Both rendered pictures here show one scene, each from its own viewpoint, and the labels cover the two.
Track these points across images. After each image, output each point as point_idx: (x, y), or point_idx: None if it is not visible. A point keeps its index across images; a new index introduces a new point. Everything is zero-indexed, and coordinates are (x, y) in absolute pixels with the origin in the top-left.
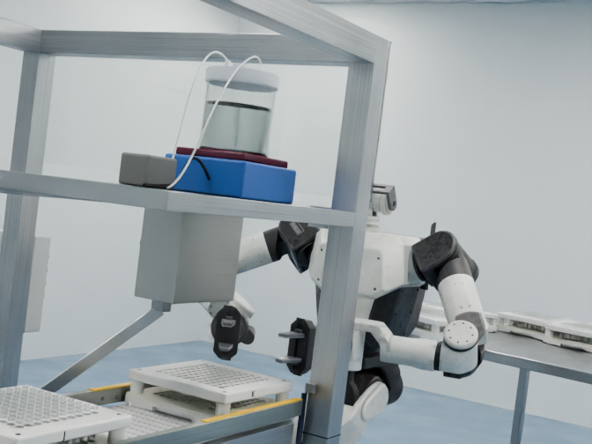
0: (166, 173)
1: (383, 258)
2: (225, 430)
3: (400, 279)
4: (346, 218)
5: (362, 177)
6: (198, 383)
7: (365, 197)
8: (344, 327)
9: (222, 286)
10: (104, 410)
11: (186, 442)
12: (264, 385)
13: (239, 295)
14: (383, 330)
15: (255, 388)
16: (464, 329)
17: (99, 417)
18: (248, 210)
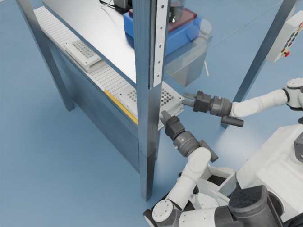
0: (120, 2)
1: (245, 163)
2: (110, 100)
3: (241, 184)
4: (128, 79)
5: (137, 68)
6: (133, 88)
7: (142, 82)
8: (140, 126)
9: (177, 76)
10: (90, 60)
11: (97, 88)
12: (135, 111)
13: (253, 106)
14: (185, 168)
15: (130, 106)
16: (161, 211)
17: (82, 58)
18: (70, 28)
